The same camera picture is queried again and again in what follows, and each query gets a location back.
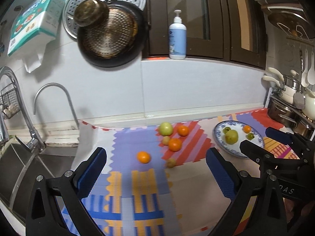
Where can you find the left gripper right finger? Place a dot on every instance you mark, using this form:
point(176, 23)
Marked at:
point(268, 216)

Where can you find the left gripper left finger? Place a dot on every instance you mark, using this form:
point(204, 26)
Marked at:
point(44, 216)

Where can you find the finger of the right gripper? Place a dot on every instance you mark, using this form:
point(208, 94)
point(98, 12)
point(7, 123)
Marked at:
point(296, 141)
point(267, 160)

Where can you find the dark green round fruit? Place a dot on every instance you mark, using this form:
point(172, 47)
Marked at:
point(250, 136)

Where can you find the large yellow-green apple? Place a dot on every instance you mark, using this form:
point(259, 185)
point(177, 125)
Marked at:
point(231, 137)

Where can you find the blue white porcelain plate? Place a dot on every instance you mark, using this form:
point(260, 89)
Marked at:
point(234, 149)

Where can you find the stainless steel pot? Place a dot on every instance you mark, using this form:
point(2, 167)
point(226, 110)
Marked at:
point(290, 117)

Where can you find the small orange on plate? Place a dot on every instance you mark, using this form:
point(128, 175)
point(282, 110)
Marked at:
point(246, 129)

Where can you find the metal hanging spatula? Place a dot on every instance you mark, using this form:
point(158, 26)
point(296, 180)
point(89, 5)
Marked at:
point(299, 99)

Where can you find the small green fruit on plate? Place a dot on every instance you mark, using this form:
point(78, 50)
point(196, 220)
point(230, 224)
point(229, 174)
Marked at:
point(226, 129)

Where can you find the stainless steel sink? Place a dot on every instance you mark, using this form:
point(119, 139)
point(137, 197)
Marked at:
point(19, 169)

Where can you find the white hanging ladle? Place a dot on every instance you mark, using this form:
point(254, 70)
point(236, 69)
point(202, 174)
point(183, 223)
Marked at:
point(307, 76)

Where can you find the orange near green apple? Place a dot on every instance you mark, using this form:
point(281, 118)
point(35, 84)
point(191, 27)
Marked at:
point(183, 130)

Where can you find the large centre orange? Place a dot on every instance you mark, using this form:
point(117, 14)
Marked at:
point(174, 144)

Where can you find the small tan fruit front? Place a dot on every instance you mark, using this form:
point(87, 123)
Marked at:
point(170, 163)

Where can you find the small tan fruit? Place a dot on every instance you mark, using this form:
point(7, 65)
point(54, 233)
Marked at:
point(170, 163)
point(165, 140)

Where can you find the small tan fruit behind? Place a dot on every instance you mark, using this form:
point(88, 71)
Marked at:
point(165, 140)

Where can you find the light green apple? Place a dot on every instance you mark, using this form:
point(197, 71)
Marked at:
point(165, 129)

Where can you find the colourful patterned table mat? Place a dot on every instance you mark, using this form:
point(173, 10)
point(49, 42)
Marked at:
point(131, 198)

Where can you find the lone orange on purple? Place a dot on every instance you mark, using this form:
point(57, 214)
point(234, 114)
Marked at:
point(143, 157)

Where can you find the white pump soap bottle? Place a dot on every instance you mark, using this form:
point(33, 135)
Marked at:
point(177, 37)

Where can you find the dark hanging frying pan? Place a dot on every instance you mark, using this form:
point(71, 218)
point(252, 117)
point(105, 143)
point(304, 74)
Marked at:
point(117, 40)

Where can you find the teal white tissue pack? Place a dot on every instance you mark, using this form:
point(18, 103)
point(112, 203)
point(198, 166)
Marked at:
point(33, 30)

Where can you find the small brass hanging pot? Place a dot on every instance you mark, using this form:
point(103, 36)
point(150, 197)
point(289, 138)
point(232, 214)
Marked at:
point(91, 13)

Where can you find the cream handled saucepan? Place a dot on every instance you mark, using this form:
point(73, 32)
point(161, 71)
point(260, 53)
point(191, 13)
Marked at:
point(287, 85)

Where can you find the wire sink basket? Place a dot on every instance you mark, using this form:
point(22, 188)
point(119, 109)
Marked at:
point(9, 101)

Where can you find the dark wooden window frame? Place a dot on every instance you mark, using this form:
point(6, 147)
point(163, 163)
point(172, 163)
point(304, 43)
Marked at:
point(225, 30)

